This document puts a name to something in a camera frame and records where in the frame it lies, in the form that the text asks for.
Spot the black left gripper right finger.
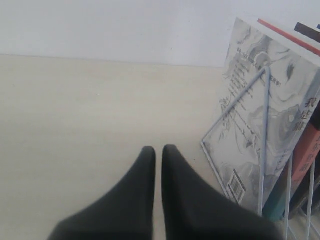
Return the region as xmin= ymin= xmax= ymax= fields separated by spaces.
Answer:
xmin=161 ymin=144 xmax=283 ymax=240

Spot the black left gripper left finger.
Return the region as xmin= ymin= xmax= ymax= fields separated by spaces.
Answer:
xmin=48 ymin=146 xmax=156 ymax=240

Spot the red teal book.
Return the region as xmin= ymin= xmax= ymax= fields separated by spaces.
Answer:
xmin=258 ymin=18 xmax=320 ymax=221

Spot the grey marbled book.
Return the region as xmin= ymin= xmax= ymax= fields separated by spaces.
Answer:
xmin=215 ymin=18 xmax=320 ymax=208

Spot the white wire book rack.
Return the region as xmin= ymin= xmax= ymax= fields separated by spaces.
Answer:
xmin=199 ymin=66 xmax=320 ymax=240

